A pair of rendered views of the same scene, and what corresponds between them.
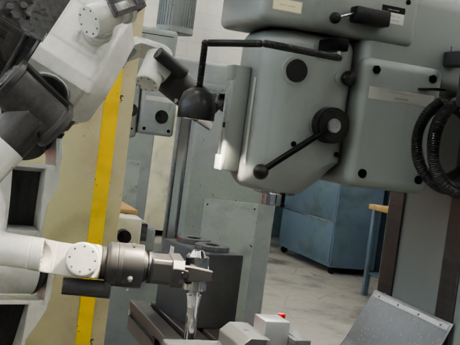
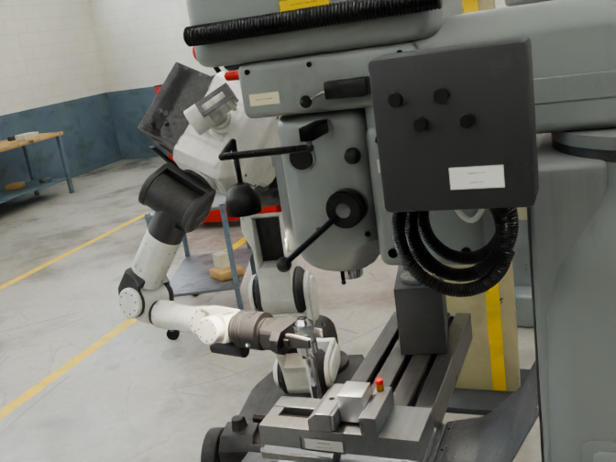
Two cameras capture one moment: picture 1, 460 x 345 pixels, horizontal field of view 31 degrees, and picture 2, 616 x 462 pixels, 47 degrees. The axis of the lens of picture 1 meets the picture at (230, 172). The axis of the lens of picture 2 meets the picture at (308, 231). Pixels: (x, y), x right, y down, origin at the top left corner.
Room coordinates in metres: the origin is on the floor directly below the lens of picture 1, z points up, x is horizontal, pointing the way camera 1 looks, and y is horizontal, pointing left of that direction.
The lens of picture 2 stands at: (0.67, -0.99, 1.78)
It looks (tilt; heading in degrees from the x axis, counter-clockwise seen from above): 16 degrees down; 44
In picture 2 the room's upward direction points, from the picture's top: 9 degrees counter-clockwise
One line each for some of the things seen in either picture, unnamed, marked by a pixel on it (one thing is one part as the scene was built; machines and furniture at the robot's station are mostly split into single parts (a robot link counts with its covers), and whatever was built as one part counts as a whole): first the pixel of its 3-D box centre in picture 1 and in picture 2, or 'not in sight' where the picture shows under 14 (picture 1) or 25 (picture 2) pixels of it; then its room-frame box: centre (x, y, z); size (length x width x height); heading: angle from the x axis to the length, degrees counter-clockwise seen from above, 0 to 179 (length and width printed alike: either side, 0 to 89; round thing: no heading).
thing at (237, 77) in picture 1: (232, 118); (291, 200); (1.65, 0.01, 1.45); 0.04 x 0.04 x 0.21; 20
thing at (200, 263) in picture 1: (196, 270); (304, 335); (1.66, 0.04, 1.13); 0.05 x 0.05 x 0.06
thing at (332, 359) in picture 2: not in sight; (307, 364); (2.18, 0.59, 0.68); 0.21 x 0.20 x 0.13; 31
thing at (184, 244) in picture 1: (198, 279); (422, 302); (2.12, 0.05, 1.03); 0.22 x 0.12 x 0.20; 31
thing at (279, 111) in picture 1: (286, 113); (341, 185); (1.69, -0.10, 1.47); 0.21 x 0.19 x 0.32; 20
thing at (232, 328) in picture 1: (243, 339); (331, 406); (1.60, -0.07, 1.02); 0.12 x 0.06 x 0.04; 20
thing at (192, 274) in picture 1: (197, 274); (297, 343); (1.63, 0.04, 1.13); 0.06 x 0.02 x 0.03; 100
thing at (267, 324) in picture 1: (270, 333); (355, 401); (1.62, -0.12, 1.03); 0.06 x 0.05 x 0.06; 20
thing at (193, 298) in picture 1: (192, 316); (312, 374); (1.66, 0.04, 1.03); 0.03 x 0.03 x 0.11
